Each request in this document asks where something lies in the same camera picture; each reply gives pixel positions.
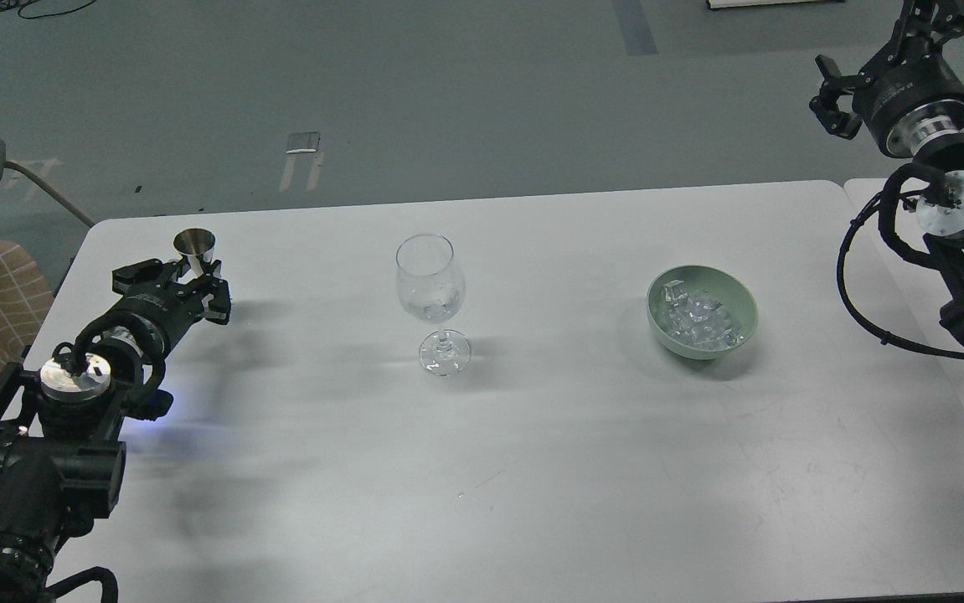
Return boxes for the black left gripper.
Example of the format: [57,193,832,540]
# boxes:
[96,259,232,360]

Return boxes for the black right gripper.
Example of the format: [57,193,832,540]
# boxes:
[808,1,964,159]

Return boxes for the steel double jigger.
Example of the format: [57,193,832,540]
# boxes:
[173,228,216,277]

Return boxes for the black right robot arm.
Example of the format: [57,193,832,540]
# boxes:
[808,1,964,360]

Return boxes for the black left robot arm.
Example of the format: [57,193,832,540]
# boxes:
[0,256,230,602]

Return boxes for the clear wine glass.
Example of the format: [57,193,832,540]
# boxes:
[396,233,472,377]

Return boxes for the pile of ice cubes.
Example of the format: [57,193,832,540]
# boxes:
[657,279,747,351]

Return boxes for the grey floor plate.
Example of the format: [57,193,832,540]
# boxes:
[284,131,321,154]

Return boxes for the green bowl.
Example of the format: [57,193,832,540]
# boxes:
[645,265,760,360]

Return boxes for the black floor cables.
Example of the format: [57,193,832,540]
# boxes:
[0,0,99,34]

